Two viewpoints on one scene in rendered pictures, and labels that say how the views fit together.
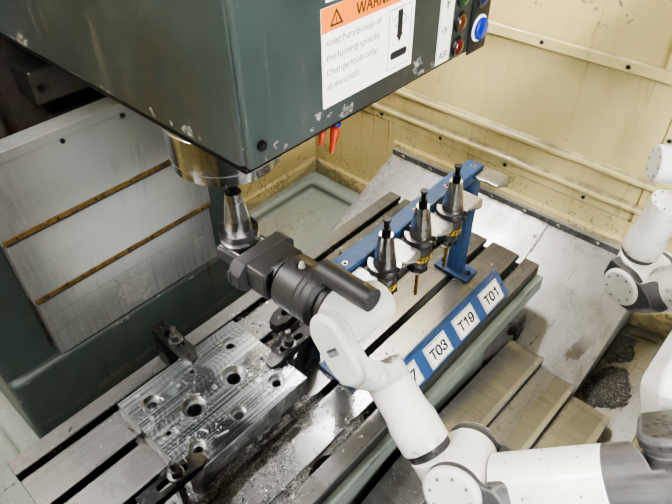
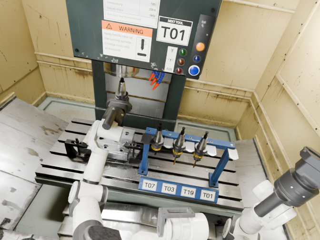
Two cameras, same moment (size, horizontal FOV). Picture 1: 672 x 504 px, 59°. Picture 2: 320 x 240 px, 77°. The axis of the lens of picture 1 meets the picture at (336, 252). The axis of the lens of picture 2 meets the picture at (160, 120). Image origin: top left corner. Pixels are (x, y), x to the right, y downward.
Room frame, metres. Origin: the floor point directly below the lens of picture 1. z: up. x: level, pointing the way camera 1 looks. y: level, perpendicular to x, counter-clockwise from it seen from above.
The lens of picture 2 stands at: (0.31, -0.61, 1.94)
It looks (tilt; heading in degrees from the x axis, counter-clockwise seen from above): 40 degrees down; 47
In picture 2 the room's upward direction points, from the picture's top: 10 degrees clockwise
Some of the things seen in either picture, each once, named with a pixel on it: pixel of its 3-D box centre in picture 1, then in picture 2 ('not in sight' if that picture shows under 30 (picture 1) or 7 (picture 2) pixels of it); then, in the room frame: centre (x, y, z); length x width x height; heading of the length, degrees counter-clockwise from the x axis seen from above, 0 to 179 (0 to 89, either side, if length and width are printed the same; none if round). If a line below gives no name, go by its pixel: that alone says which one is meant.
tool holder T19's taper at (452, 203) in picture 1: (454, 194); (203, 142); (0.96, -0.24, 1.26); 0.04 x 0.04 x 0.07
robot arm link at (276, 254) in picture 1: (283, 273); (116, 111); (0.66, 0.08, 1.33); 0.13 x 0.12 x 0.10; 137
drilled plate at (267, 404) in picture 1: (215, 397); (109, 140); (0.69, 0.24, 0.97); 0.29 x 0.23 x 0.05; 137
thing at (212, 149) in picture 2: (466, 200); (211, 150); (1.00, -0.28, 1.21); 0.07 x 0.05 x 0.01; 47
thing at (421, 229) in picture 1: (421, 219); (181, 138); (0.88, -0.16, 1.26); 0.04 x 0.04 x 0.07
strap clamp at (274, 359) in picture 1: (292, 352); (135, 148); (0.79, 0.10, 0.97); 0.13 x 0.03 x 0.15; 137
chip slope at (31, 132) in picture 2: not in sight; (26, 152); (0.23, 0.60, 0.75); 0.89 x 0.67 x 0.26; 47
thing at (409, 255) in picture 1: (402, 252); (168, 143); (0.84, -0.13, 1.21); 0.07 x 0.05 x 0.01; 47
